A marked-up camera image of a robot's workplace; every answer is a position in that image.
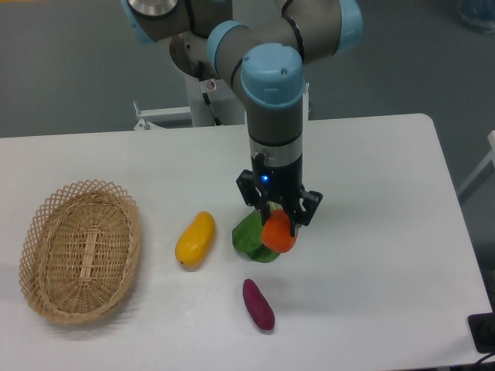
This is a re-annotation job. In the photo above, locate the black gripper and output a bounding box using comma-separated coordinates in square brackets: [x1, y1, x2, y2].
[236, 153, 323, 237]

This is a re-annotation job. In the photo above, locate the orange fruit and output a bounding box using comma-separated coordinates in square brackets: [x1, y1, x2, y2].
[261, 209, 297, 254]

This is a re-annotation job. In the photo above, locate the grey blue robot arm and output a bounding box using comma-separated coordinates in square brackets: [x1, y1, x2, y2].
[121, 1, 363, 236]

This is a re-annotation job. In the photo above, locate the green leafy vegetable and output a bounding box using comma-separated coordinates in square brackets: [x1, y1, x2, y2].
[231, 209, 280, 264]

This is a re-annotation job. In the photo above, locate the yellow mango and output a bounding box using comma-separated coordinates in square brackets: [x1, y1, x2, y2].
[175, 211, 217, 267]

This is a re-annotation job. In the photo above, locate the purple sweet potato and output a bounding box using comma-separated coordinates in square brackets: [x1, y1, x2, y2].
[242, 279, 275, 331]

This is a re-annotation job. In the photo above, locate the woven wicker basket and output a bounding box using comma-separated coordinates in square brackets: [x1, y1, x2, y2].
[19, 180, 142, 325]

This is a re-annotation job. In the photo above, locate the black device at edge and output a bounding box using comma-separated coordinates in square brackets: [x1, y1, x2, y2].
[467, 312, 494, 353]

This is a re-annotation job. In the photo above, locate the blue object top right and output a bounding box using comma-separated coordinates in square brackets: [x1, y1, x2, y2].
[457, 0, 494, 35]

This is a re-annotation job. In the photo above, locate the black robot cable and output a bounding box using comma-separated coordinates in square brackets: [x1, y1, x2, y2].
[197, 61, 224, 127]

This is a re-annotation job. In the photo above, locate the white frame at right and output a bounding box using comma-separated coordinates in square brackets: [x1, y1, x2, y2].
[456, 131, 494, 205]

